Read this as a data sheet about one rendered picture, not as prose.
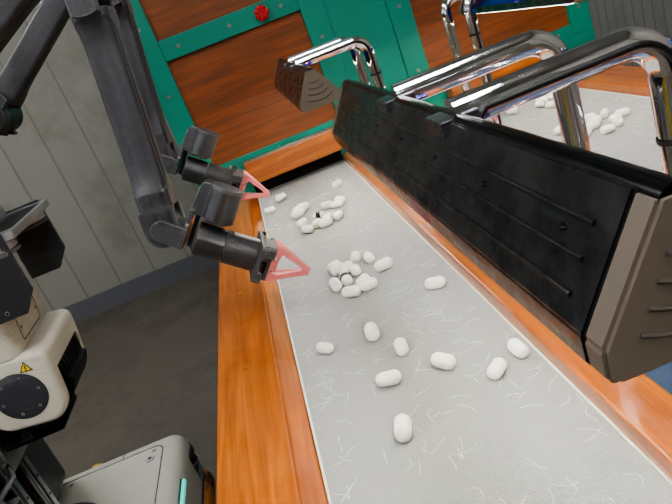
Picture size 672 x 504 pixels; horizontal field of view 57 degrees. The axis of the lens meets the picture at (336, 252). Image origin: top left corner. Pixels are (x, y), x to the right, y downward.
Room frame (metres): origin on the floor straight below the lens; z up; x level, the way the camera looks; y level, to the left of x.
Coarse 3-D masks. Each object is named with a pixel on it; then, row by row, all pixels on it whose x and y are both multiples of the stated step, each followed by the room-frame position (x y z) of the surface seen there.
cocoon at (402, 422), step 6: (402, 414) 0.60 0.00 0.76; (396, 420) 0.59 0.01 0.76; (402, 420) 0.59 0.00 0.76; (408, 420) 0.59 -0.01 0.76; (396, 426) 0.58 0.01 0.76; (402, 426) 0.58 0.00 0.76; (408, 426) 0.58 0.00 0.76; (396, 432) 0.58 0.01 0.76; (402, 432) 0.57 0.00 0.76; (408, 432) 0.57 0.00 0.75; (396, 438) 0.57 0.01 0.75; (402, 438) 0.57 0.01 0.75; (408, 438) 0.57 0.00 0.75
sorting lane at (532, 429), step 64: (320, 192) 1.70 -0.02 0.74; (320, 256) 1.23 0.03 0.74; (384, 256) 1.10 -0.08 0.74; (320, 320) 0.94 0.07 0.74; (384, 320) 0.86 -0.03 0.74; (448, 320) 0.79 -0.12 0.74; (320, 384) 0.76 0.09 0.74; (448, 384) 0.65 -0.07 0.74; (512, 384) 0.60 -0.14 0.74; (320, 448) 0.62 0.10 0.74; (384, 448) 0.58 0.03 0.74; (448, 448) 0.54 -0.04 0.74; (512, 448) 0.51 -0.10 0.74; (576, 448) 0.47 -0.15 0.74
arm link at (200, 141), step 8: (192, 128) 1.44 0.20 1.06; (200, 128) 1.45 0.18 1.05; (192, 136) 1.43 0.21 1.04; (200, 136) 1.42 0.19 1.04; (208, 136) 1.42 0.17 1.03; (216, 136) 1.44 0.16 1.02; (184, 144) 1.43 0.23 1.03; (192, 144) 1.43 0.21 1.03; (200, 144) 1.42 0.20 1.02; (208, 144) 1.42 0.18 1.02; (184, 152) 1.47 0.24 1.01; (192, 152) 1.43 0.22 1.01; (200, 152) 1.42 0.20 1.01; (208, 152) 1.43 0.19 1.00; (168, 160) 1.41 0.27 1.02; (176, 160) 1.41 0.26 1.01; (168, 168) 1.41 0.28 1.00; (176, 168) 1.41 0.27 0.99
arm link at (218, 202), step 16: (208, 192) 0.99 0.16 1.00; (224, 192) 0.98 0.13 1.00; (240, 192) 1.00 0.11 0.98; (192, 208) 0.99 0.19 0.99; (208, 208) 0.98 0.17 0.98; (224, 208) 0.98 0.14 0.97; (160, 224) 0.97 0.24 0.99; (192, 224) 1.02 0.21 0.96; (224, 224) 0.98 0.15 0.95; (160, 240) 0.97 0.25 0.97; (176, 240) 0.97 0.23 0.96
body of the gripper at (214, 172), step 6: (210, 168) 1.43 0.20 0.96; (216, 168) 1.43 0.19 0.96; (222, 168) 1.44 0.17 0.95; (234, 168) 1.46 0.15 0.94; (210, 174) 1.42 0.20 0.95; (216, 174) 1.42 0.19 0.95; (222, 174) 1.42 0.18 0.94; (228, 174) 1.43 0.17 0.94; (234, 174) 1.40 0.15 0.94; (216, 180) 1.42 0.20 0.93; (222, 180) 1.42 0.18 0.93; (228, 180) 1.42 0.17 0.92; (234, 180) 1.40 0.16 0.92; (234, 186) 1.44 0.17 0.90
